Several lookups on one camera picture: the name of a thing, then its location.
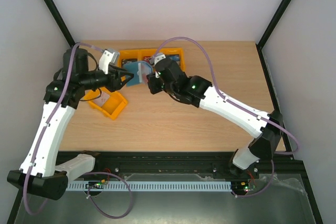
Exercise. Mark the slotted white cable duct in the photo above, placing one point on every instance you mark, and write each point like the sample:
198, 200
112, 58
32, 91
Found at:
151, 186

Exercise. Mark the red credit card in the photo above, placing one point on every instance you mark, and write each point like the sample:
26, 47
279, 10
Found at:
145, 69

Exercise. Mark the blue card stack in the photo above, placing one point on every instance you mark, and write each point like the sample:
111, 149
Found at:
176, 58

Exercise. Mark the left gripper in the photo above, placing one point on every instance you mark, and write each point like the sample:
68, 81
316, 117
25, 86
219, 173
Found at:
114, 84

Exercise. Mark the teal leather card holder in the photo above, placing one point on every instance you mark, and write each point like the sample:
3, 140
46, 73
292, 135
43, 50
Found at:
134, 68

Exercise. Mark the black card stack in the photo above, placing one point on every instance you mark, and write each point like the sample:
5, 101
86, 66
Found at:
126, 61

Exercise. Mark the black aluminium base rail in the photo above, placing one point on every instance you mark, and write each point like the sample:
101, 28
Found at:
215, 164

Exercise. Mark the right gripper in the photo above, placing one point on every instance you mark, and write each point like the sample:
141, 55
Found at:
153, 83

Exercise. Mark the right yellow bin in row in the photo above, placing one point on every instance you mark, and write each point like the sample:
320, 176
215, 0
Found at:
176, 54

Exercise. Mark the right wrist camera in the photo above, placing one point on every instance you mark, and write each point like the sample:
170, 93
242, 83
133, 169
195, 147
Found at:
155, 59

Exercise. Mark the middle yellow bin in row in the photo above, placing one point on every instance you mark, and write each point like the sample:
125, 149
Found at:
146, 53

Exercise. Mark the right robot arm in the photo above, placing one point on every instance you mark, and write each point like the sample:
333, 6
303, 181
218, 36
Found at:
265, 128

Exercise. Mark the red card stack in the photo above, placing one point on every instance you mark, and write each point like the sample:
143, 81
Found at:
146, 58

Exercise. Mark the pink card in loose bin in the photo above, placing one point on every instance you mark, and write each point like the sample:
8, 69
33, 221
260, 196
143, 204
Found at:
102, 99

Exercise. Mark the loose yellow bin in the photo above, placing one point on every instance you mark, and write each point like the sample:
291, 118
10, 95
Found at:
112, 108

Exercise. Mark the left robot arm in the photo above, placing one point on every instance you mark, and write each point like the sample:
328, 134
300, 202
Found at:
39, 174

